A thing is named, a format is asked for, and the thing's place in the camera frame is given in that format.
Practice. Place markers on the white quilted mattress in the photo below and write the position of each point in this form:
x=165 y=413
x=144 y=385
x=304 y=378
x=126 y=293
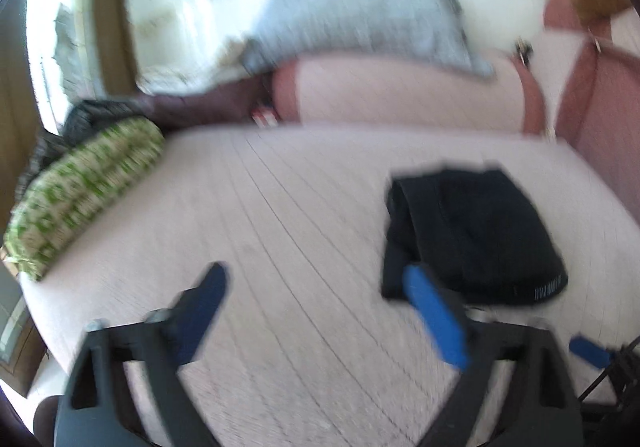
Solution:
x=310 y=207

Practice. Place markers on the small black object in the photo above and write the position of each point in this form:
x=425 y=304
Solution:
x=522 y=49

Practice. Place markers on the red and white packet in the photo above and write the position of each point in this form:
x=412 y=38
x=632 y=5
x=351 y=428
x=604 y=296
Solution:
x=265 y=114

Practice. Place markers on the grey quilted blanket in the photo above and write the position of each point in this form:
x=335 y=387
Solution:
x=370 y=22

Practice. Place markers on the black pants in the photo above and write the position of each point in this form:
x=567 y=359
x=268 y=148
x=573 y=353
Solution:
x=470 y=237

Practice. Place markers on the wooden door frame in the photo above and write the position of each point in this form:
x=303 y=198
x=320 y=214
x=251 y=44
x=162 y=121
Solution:
x=112 y=12

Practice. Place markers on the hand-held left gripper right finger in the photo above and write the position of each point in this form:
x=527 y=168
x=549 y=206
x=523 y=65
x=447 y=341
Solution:
x=437 y=322

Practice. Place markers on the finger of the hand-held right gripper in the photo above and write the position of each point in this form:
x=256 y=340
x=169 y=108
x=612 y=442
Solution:
x=590 y=352

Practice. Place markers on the light pink sofa back cushion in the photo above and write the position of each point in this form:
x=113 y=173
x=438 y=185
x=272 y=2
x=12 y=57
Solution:
x=400 y=94

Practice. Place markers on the dark maroon cloth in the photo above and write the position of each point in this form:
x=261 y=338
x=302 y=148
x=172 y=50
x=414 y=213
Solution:
x=200 y=104

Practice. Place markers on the green patterned pillow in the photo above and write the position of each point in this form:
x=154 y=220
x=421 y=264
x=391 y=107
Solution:
x=85 y=197

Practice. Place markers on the dark grey patterned cloth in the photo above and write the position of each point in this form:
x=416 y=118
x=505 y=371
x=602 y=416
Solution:
x=95 y=117

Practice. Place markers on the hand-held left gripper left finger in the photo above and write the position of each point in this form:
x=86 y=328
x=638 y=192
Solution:
x=200 y=312

